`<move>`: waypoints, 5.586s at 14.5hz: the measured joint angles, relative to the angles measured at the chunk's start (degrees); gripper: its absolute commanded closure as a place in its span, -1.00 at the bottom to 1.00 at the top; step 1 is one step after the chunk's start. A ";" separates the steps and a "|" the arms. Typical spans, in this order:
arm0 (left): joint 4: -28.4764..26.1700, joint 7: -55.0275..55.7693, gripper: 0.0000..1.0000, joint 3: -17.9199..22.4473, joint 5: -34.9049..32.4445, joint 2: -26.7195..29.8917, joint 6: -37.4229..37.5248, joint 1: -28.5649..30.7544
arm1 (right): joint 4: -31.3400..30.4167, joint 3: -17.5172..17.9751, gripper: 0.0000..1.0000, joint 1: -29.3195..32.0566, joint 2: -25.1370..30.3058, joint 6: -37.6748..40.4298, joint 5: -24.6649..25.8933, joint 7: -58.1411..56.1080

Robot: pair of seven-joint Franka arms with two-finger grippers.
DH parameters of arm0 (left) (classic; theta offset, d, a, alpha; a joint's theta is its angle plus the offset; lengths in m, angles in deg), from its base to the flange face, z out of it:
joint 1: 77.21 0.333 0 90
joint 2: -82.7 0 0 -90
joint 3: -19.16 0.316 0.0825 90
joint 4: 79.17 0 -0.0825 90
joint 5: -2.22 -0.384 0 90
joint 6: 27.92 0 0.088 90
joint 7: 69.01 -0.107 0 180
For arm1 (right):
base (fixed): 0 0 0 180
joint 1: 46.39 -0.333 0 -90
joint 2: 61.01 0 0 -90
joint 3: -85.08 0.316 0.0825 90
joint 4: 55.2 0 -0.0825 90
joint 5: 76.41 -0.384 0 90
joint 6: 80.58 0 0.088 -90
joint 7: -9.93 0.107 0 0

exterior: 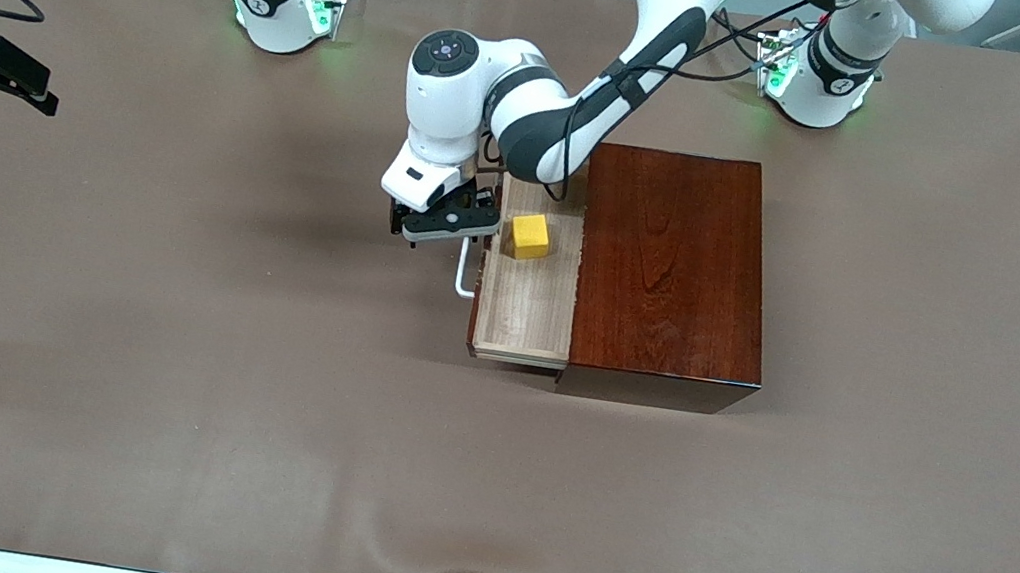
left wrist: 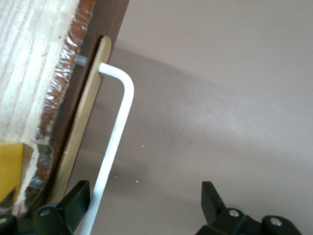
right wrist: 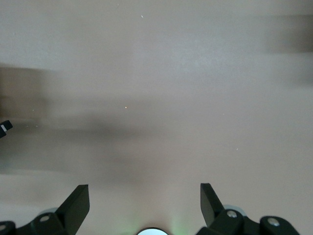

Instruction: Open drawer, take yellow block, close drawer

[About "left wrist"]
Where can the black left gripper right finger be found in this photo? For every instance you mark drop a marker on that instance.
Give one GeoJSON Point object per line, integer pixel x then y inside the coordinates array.
{"type": "Point", "coordinates": [210, 203]}

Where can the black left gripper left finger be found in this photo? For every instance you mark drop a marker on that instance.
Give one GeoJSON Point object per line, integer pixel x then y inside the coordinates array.
{"type": "Point", "coordinates": [73, 205]}

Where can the yellow block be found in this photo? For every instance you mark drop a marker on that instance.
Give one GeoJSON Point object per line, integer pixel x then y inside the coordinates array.
{"type": "Point", "coordinates": [9, 166]}

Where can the light wood drawer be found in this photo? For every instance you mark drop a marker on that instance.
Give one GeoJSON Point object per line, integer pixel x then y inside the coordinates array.
{"type": "Point", "coordinates": [24, 73]}

